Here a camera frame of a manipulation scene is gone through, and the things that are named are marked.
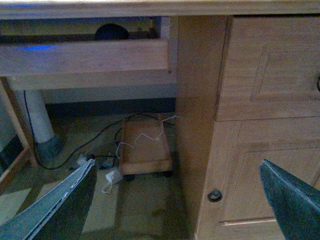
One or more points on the white pipe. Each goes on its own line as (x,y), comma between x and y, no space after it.
(48,144)

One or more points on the black drawer ring pull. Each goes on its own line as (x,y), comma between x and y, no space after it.
(318,83)

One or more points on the round black cabinet pull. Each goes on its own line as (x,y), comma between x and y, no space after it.
(215,196)

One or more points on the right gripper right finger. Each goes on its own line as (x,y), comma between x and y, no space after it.
(295,204)

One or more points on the wooden keyboard tray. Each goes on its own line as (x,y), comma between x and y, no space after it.
(87,64)

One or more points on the wooden desk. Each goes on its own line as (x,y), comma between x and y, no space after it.
(247,90)

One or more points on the wooden rolling stand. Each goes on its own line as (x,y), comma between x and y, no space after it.
(144,149)

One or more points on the black computer mouse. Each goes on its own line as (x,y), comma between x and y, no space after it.
(111,31)

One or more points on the white power adapter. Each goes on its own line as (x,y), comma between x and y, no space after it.
(113,178)

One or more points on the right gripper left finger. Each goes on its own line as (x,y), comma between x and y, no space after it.
(58,215)

